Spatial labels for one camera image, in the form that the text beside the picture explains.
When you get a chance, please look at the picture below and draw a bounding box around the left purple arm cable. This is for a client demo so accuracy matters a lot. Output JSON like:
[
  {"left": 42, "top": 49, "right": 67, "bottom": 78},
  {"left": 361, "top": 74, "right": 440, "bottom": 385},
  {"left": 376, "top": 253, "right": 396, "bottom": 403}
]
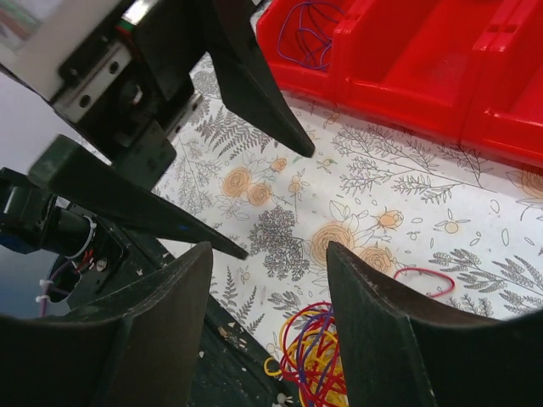
[{"left": 36, "top": 258, "right": 73, "bottom": 317}]

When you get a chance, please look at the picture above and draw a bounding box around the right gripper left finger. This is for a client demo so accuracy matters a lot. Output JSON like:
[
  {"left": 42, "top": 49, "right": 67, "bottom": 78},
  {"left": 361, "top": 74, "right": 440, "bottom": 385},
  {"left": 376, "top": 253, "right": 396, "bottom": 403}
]
[{"left": 1, "top": 243, "right": 213, "bottom": 406}]

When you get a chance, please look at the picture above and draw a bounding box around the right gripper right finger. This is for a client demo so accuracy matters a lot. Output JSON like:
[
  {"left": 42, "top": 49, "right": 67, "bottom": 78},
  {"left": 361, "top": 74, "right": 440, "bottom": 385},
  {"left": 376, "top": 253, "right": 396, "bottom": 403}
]
[{"left": 327, "top": 242, "right": 542, "bottom": 406}]

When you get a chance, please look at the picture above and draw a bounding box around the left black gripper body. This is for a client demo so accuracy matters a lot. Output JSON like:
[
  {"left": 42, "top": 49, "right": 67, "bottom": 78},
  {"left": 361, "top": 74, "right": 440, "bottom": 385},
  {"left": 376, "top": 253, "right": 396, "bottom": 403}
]
[{"left": 1, "top": 1, "right": 204, "bottom": 189}]

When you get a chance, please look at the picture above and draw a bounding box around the red three-compartment tray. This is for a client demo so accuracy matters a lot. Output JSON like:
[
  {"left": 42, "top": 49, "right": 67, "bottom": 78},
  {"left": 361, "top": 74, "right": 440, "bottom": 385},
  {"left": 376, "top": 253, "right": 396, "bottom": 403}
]
[{"left": 257, "top": 1, "right": 542, "bottom": 166}]

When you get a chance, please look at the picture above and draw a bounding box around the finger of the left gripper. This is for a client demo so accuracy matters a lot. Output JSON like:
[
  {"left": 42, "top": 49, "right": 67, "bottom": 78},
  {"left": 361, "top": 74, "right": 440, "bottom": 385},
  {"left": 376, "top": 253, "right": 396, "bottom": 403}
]
[
  {"left": 203, "top": 1, "right": 315, "bottom": 158},
  {"left": 28, "top": 135, "right": 248, "bottom": 259}
]

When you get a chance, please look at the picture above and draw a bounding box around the purple wire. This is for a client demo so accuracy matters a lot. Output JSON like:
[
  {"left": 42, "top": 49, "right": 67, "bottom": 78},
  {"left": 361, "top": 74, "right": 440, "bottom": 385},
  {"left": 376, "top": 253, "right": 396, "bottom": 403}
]
[{"left": 276, "top": 1, "right": 345, "bottom": 71}]

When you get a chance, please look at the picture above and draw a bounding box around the floral patterned table mat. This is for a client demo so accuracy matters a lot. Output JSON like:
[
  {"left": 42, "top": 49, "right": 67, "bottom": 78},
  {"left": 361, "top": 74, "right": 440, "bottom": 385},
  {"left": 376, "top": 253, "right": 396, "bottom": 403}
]
[{"left": 150, "top": 54, "right": 543, "bottom": 407}]

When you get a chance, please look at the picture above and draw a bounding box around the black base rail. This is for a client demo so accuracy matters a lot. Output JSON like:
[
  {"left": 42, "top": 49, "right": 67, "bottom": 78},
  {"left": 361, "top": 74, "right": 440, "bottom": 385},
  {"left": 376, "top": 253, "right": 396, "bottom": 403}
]
[{"left": 63, "top": 203, "right": 298, "bottom": 407}]

